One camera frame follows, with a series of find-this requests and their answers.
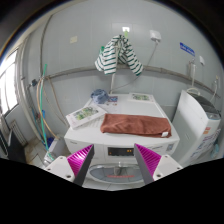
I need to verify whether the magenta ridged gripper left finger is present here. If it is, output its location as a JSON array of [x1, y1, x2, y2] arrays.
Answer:
[[44, 144, 96, 187]]

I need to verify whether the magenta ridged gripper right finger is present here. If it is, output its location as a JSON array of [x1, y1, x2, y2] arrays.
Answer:
[[133, 143, 184, 185]]

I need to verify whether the brown towel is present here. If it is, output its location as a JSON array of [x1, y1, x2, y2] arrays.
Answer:
[[100, 114, 172, 138]]

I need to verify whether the white front-load washing machine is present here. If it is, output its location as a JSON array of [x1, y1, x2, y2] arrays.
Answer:
[[64, 94, 179, 191]]

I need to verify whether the large picture book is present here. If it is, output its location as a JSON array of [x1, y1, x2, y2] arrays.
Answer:
[[66, 105, 106, 129]]

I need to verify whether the white top-load washing machine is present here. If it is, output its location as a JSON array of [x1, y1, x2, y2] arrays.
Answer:
[[172, 90, 221, 167]]

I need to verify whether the printed paper sheet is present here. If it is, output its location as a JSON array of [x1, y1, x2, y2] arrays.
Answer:
[[100, 96, 118, 113]]

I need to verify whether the small picture booklet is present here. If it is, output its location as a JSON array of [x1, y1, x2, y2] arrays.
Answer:
[[128, 93, 155, 103]]

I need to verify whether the blue crumpled cloth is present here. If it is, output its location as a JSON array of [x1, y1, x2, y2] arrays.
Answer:
[[91, 89, 109, 104]]

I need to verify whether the white radiator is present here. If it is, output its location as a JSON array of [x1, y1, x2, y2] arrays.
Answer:
[[10, 120, 27, 146]]

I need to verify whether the green white striped shirt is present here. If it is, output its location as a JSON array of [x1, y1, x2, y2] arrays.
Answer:
[[95, 35, 143, 76]]

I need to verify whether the green hose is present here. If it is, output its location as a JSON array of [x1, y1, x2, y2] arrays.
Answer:
[[37, 63, 56, 160]]

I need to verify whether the window with frame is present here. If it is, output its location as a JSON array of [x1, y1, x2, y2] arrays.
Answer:
[[0, 51, 18, 114]]

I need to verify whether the horizontal grey wall pipe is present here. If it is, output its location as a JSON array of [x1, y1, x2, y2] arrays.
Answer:
[[45, 66, 216, 94]]

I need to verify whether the blue wall sign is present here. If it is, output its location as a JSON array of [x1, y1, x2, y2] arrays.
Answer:
[[180, 42, 195, 57]]

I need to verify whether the white wall socket box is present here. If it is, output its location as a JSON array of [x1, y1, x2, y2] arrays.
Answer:
[[150, 30, 161, 42]]

